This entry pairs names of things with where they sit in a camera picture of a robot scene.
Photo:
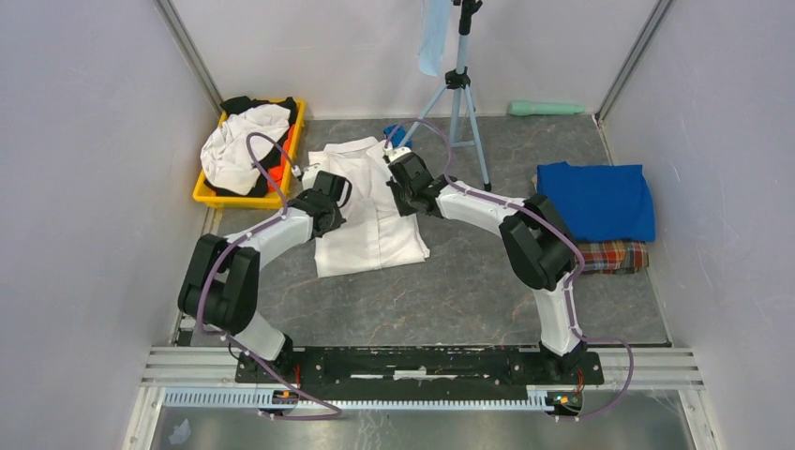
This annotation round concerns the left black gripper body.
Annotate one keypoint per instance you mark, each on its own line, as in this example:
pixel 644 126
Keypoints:
pixel 337 219

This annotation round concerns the blue printed t-shirt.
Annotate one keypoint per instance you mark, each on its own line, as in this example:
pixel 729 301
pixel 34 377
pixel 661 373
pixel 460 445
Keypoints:
pixel 600 203

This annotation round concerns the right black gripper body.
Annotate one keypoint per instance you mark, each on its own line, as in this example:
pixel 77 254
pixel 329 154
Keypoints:
pixel 403 197

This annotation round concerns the mint green cylinder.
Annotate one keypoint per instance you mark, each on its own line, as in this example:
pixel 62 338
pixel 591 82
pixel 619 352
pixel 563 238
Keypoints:
pixel 528 108

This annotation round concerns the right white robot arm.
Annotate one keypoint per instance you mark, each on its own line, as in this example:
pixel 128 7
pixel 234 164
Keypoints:
pixel 537 242

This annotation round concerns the small blue object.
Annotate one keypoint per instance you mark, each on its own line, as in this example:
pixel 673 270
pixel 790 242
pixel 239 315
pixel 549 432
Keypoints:
pixel 394 134

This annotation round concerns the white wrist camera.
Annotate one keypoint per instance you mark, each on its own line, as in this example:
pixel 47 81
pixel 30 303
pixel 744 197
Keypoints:
pixel 393 154
pixel 307 171

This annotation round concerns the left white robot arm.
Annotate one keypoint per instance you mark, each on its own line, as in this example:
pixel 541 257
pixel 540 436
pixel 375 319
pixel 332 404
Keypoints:
pixel 221 286

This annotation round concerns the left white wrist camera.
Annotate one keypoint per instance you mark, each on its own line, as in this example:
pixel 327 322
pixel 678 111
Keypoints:
pixel 307 171

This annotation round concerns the orange garment in tray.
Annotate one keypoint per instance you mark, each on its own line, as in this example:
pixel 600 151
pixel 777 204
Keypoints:
pixel 278 167

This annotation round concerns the folded plaid shirt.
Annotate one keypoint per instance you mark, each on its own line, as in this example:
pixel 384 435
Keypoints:
pixel 618 257

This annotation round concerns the black garment in tray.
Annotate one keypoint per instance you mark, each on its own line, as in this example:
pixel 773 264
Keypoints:
pixel 273 164

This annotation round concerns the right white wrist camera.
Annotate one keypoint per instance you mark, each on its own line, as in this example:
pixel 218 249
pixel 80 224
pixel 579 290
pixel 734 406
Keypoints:
pixel 393 154

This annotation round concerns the light blue music stand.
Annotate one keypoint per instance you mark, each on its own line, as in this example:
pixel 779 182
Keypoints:
pixel 463 129

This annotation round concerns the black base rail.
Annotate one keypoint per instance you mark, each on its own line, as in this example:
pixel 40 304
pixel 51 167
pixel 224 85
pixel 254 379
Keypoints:
pixel 434 372

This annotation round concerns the white long-sleeve shirt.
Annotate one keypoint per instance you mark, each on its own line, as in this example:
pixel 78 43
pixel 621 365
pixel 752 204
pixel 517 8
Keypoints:
pixel 374 235

